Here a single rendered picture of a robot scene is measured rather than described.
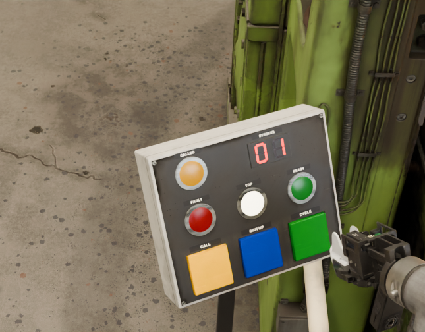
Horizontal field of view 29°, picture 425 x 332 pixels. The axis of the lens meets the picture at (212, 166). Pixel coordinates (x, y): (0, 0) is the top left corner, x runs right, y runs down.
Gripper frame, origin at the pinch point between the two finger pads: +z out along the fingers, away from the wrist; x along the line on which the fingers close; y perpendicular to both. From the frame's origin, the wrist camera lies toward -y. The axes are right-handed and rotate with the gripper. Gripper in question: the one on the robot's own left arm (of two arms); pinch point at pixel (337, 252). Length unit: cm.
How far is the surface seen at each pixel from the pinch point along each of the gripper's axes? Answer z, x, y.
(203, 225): 10.0, 19.7, 8.3
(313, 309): 34.7, -9.9, -28.4
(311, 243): 9.6, 0.0, -1.2
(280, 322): 59, -12, -42
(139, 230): 145, -1, -38
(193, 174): 10.0, 19.8, 17.7
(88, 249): 144, 18, -39
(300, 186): 10.0, 0.4, 9.9
